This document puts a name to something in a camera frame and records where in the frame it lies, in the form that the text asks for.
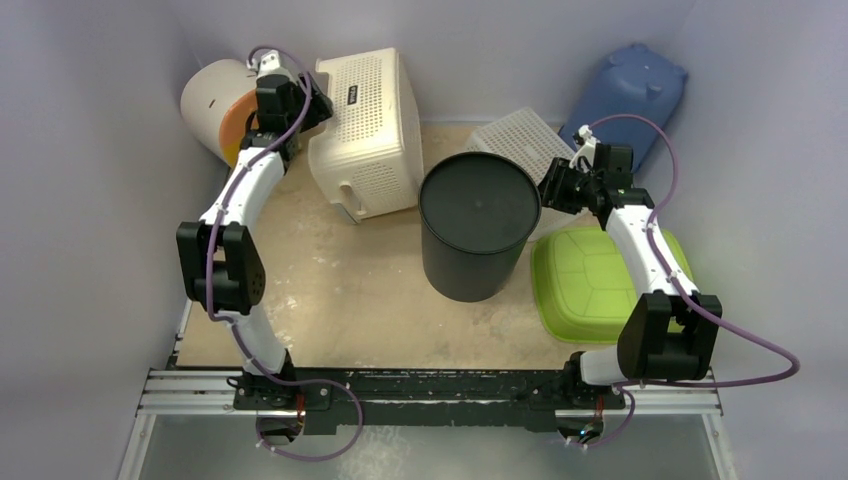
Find white lattice plastic basket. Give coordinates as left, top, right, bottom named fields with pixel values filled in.
left=463, top=107, right=588, bottom=242

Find cream perforated storage basket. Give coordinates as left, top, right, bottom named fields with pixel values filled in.
left=307, top=48, right=424, bottom=224

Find black cylindrical bucket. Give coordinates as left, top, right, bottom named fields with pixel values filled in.
left=418, top=152, right=541, bottom=303

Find blue plastic bucket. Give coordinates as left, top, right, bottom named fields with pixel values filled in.
left=558, top=43, right=689, bottom=173

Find lime green plastic basin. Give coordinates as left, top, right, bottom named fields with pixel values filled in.
left=530, top=226, right=694, bottom=344

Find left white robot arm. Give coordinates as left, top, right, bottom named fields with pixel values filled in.
left=176, top=73, right=332, bottom=409

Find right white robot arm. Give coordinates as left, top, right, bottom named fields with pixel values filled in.
left=538, top=143, right=722, bottom=407

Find white pastel drawer cabinet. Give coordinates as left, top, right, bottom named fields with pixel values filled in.
left=180, top=59, right=257, bottom=167

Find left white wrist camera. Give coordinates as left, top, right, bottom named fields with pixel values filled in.
left=245, top=49, right=290, bottom=78

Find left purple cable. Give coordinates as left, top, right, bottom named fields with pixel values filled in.
left=203, top=44, right=366, bottom=464

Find purple cable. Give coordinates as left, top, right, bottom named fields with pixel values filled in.
left=569, top=113, right=802, bottom=452
left=203, top=44, right=366, bottom=464

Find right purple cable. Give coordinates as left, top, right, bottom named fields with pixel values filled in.
left=569, top=113, right=802, bottom=452

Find aluminium rail base frame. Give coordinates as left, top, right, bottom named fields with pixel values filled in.
left=119, top=307, right=739, bottom=479

